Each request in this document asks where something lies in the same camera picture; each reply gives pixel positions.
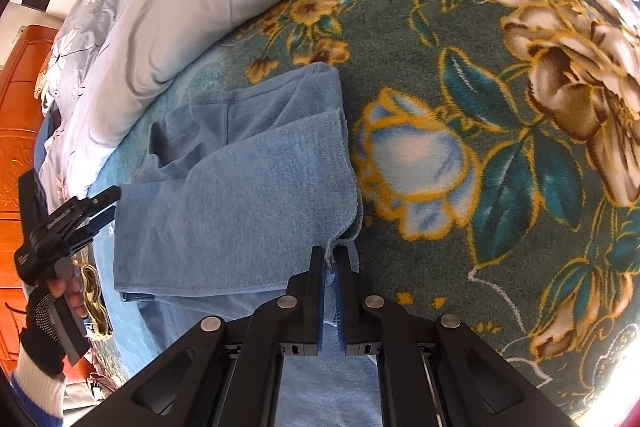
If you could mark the wooden headboard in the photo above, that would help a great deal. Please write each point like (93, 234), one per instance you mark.
(20, 132)

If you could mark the golden floral pillow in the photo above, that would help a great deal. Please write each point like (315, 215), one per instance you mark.
(42, 82)

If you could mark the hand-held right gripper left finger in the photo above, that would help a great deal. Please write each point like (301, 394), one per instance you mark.
(318, 307)

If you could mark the blue pillow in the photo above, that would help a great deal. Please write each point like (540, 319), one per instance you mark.
(50, 127)

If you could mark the teal floral plush blanket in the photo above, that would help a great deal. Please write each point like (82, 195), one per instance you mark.
(410, 57)

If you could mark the blue sweater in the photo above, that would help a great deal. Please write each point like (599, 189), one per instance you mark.
(240, 207)

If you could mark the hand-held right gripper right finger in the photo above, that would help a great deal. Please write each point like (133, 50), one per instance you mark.
(343, 307)

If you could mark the yellow knitted garment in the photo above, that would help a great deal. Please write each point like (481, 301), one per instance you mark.
(92, 297)

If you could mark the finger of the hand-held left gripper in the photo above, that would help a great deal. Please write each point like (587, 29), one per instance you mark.
(101, 222)
(107, 196)

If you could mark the person's left hand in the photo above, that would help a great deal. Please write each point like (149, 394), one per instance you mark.
(42, 332)

